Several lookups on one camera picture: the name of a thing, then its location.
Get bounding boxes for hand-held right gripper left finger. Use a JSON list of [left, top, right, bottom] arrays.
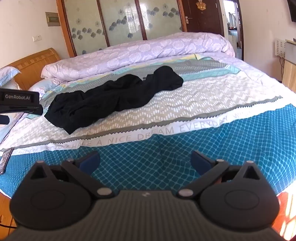
[[30, 151, 115, 199]]

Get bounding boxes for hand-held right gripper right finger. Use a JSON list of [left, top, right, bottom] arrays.
[[178, 151, 266, 199]]

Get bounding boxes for black pants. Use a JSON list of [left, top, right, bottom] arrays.
[[44, 66, 184, 135]]

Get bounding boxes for lilac floral pillow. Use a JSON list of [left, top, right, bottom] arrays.
[[28, 78, 61, 99]]

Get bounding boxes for light blue floral pillow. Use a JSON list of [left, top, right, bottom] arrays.
[[0, 66, 21, 87]]

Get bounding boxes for wooden headboard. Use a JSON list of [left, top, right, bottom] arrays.
[[0, 48, 61, 91]]

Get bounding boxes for smartphone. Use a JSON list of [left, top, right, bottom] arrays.
[[0, 148, 14, 175]]

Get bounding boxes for patterned teal and white bedspread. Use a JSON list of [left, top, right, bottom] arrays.
[[0, 53, 296, 200]]

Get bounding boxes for lilac floral duvet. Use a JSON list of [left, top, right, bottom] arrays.
[[41, 32, 236, 81]]

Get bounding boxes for wardrobe with floral glass doors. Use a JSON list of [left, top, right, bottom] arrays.
[[56, 0, 188, 58]]

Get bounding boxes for wooden side cabinet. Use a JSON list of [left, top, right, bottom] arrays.
[[282, 39, 296, 93]]

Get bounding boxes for dark brown wooden door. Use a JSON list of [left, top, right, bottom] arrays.
[[181, 0, 225, 37]]

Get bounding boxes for wall breaker panel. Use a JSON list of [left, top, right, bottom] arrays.
[[45, 12, 61, 26]]

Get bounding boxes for white perforated wall box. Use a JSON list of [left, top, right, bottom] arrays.
[[274, 39, 287, 57]]

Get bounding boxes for dark wall screen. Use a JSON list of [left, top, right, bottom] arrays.
[[287, 0, 296, 23]]

